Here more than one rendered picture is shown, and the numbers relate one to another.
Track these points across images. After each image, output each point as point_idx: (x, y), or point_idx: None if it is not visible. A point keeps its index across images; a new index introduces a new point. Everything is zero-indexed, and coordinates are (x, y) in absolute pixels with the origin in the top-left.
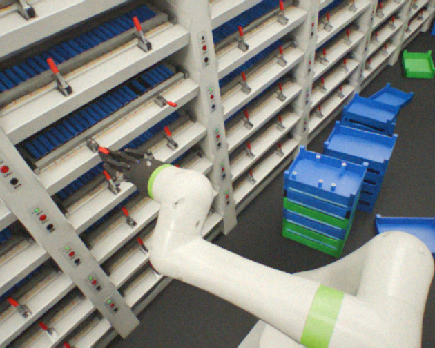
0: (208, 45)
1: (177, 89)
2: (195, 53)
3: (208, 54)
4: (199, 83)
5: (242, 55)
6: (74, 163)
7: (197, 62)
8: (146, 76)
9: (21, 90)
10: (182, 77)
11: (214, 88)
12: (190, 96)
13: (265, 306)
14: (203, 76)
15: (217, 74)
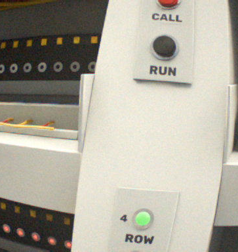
0: (192, 2)
1: (14, 136)
2: (117, 1)
3: (183, 34)
4: (78, 134)
5: None
6: None
7: (114, 37)
8: (18, 102)
9: None
10: (73, 123)
11: (169, 233)
12: (25, 178)
13: None
14: (121, 124)
15: (219, 168)
